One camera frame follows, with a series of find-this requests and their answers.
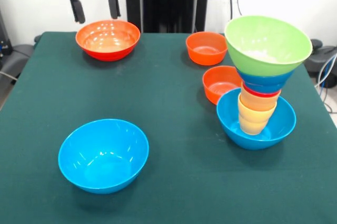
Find small plain orange bowl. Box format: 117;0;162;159
185;31;229;66

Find dark green tablecloth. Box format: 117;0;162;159
0;31;337;224

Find large orange bowl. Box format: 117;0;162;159
75;19;141;62

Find red cup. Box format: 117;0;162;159
242;83;282;99

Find white and blue cables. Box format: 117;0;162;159
314;53;337;114

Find stack of yellow cups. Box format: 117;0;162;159
237;95;277;136

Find small dark blue bowl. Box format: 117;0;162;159
236;68;295;95

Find green bowl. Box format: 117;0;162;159
224;15;314;78

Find orange bowl with ringed bottom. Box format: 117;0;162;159
202;65;243;106

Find large blue bowl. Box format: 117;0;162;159
216;87;297;151
57;118;150;195

